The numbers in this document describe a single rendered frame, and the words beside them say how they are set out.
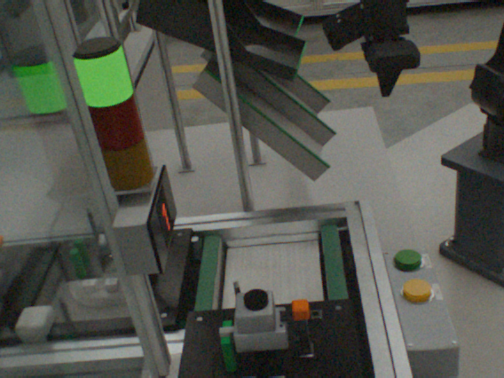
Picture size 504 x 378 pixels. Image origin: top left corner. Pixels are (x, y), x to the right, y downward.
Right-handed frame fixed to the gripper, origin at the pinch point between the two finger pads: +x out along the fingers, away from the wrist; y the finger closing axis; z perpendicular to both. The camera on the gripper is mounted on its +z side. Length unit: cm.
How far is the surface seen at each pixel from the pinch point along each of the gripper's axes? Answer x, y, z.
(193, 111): 124, -268, 78
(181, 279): 28.2, 7.0, 33.2
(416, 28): 123, -364, -72
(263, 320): 17.7, 28.5, 18.5
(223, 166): 39, -47, 32
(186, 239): 28.2, -3.7, 33.6
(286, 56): 4.9, -23.8, 13.9
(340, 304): 28.1, 15.3, 9.0
